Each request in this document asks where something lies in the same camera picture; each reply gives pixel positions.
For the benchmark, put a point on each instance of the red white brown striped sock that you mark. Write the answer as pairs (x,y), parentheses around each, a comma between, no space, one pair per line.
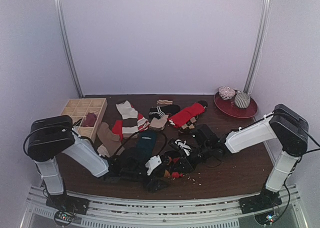
(142,121)

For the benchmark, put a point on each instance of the argyle brown sock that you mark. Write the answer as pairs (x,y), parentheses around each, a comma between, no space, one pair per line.
(188,126)

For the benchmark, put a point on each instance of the aluminium corner post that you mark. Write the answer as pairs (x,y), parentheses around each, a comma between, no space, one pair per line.
(67,48)
(257,52)

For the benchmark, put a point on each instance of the dark teal sock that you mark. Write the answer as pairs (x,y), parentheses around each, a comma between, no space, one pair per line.
(146,143)

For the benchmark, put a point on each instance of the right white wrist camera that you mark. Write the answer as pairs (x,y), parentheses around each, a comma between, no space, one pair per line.
(183,146)

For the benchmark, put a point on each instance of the maroon sock in box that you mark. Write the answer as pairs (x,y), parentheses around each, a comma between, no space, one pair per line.
(89,120)

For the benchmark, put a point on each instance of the white patterned bowl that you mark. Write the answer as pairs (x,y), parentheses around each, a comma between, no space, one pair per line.
(226,92)

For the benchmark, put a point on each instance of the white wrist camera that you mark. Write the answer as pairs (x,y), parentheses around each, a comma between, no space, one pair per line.
(152,164)
(183,146)

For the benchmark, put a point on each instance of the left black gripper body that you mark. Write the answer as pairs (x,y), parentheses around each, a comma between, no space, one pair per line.
(128,175)

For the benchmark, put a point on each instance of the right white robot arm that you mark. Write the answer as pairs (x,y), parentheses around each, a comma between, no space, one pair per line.
(283,124)

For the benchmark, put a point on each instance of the red round tray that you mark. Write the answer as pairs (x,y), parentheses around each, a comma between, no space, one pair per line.
(229,108)

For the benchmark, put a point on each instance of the tan brown sock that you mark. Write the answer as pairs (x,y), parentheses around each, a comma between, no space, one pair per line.
(110,140)

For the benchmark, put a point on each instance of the left aluminium corner post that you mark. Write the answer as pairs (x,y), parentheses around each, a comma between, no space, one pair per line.
(67,48)

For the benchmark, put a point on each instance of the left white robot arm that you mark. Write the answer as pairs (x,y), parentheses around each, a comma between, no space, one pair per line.
(51,136)

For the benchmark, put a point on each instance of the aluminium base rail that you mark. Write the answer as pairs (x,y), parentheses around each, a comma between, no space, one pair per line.
(120,212)

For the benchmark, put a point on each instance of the beige brown striped sock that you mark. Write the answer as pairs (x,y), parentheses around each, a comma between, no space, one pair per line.
(126,110)

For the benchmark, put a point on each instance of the striped grey cup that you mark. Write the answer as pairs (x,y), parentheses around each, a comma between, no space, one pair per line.
(242,100)

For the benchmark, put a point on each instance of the light beige sock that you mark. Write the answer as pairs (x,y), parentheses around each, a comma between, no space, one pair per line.
(102,151)

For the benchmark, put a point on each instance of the black white striped sock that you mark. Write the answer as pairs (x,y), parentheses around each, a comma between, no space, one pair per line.
(160,111)

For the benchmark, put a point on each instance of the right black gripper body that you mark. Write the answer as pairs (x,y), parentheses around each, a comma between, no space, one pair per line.
(178,155)

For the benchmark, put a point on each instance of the wooden compartment box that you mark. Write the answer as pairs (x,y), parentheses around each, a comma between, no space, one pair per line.
(77,110)

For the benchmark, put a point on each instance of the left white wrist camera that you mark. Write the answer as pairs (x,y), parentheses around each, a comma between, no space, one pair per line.
(152,164)

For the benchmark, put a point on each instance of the right aluminium corner post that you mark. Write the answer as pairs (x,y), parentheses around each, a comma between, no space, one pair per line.
(257,52)

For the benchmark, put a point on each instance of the argyle black red orange sock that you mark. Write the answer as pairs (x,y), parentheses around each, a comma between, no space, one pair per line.
(173,165)

